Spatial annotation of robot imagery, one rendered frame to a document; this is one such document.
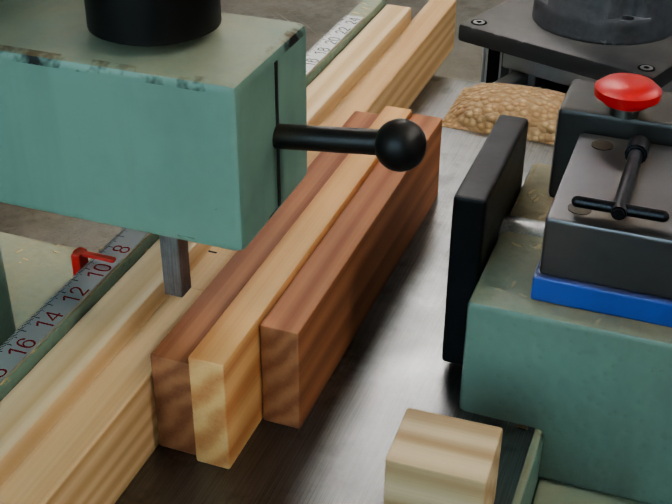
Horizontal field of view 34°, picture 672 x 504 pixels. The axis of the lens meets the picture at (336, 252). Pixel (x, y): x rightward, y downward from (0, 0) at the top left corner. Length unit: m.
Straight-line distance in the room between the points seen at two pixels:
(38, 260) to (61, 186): 0.37
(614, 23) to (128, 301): 0.75
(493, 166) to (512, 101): 0.26
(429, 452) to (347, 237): 0.14
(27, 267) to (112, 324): 0.34
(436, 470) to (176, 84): 0.17
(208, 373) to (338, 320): 0.09
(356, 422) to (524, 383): 0.08
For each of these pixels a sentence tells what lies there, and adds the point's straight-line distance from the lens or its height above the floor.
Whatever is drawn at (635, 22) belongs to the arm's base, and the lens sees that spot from 1.14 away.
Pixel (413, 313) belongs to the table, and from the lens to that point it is 0.56.
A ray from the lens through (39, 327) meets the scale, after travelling 0.47.
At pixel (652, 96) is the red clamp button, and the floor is 1.02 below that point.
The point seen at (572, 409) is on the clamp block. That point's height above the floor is 0.92.
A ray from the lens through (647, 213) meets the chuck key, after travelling 0.45.
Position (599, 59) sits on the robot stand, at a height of 0.82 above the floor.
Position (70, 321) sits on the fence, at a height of 0.95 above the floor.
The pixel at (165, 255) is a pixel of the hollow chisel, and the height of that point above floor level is 0.97.
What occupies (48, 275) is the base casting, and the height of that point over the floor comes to 0.80.
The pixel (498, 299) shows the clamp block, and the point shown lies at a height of 0.96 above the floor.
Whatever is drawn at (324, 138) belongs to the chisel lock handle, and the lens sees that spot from 0.41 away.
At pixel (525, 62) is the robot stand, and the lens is 1.17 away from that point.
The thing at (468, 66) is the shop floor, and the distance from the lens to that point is 3.23.
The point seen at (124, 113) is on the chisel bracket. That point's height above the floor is 1.05.
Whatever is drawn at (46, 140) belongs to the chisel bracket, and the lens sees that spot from 0.44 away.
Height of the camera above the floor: 1.22
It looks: 32 degrees down
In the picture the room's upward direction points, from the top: straight up
